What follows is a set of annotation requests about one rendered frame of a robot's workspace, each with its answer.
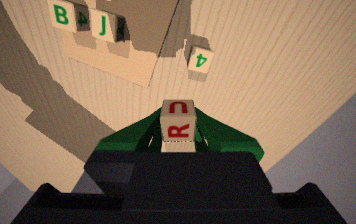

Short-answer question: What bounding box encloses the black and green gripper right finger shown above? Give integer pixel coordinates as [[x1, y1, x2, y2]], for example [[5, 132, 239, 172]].
[[194, 107, 264, 162]]

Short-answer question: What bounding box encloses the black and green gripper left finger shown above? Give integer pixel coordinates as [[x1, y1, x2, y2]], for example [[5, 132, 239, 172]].
[[93, 107, 162, 152]]

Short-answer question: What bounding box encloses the tan flat mat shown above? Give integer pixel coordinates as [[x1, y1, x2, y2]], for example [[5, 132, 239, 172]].
[[62, 0, 178, 88]]

